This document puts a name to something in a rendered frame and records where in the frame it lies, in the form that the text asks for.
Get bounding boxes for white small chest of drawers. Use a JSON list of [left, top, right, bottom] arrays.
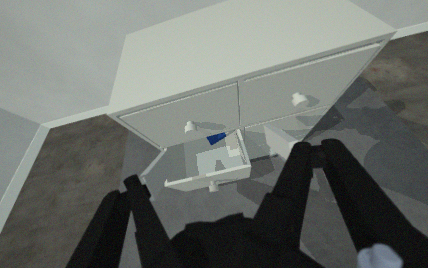
[[107, 0, 398, 151]]

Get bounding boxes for blue and white eraser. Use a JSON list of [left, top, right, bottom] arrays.
[[206, 130, 233, 146]]

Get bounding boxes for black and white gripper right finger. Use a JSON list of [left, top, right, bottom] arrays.
[[226, 124, 428, 268]]

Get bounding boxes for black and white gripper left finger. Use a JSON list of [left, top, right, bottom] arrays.
[[65, 150, 183, 268]]

